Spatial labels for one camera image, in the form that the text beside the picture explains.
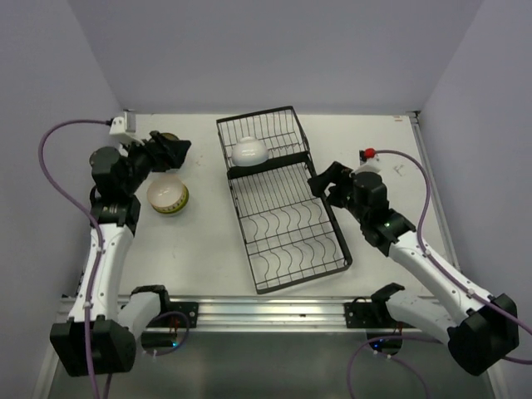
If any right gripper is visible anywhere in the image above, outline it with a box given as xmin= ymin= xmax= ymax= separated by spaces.
xmin=308 ymin=160 xmax=367 ymax=224

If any lime yellow bowl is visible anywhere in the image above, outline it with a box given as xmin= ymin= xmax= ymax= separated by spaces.
xmin=151 ymin=190 xmax=190 ymax=211

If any white black striped bowl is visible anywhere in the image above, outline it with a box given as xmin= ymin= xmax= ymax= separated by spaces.
xmin=147 ymin=175 xmax=186 ymax=207

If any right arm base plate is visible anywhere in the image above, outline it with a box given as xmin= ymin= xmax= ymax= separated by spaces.
xmin=343 ymin=297 xmax=397 ymax=329

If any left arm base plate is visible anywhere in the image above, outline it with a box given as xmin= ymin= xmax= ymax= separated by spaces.
xmin=167 ymin=301 xmax=200 ymax=329

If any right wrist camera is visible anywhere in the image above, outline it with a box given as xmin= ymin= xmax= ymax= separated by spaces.
xmin=354 ymin=148 xmax=381 ymax=174

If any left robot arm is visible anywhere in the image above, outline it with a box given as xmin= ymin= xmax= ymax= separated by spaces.
xmin=50 ymin=131 xmax=191 ymax=377

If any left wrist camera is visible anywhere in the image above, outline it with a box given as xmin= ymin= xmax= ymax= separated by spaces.
xmin=109 ymin=110 xmax=140 ymax=145

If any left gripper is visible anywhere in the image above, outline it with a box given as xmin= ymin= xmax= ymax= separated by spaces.
xmin=119 ymin=130 xmax=189 ymax=194

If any aluminium mounting rail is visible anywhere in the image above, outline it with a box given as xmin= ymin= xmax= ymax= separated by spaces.
xmin=52 ymin=295 xmax=433 ymax=333

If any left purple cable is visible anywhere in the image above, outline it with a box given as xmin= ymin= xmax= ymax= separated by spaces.
xmin=37 ymin=119 xmax=192 ymax=399

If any black wire dish rack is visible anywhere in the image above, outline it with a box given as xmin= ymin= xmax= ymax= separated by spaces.
xmin=216 ymin=106 xmax=352 ymax=294

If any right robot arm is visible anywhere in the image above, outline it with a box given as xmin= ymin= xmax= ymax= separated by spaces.
xmin=308 ymin=162 xmax=520 ymax=376

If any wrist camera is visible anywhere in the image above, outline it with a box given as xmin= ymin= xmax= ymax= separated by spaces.
xmin=354 ymin=148 xmax=381 ymax=174
xmin=109 ymin=110 xmax=140 ymax=145

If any dark patterned bowl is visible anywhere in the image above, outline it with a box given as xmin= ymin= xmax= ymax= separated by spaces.
xmin=161 ymin=132 xmax=179 ymax=141

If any white ceramic bowl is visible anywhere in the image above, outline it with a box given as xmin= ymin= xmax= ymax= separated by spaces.
xmin=232 ymin=136 xmax=268 ymax=167

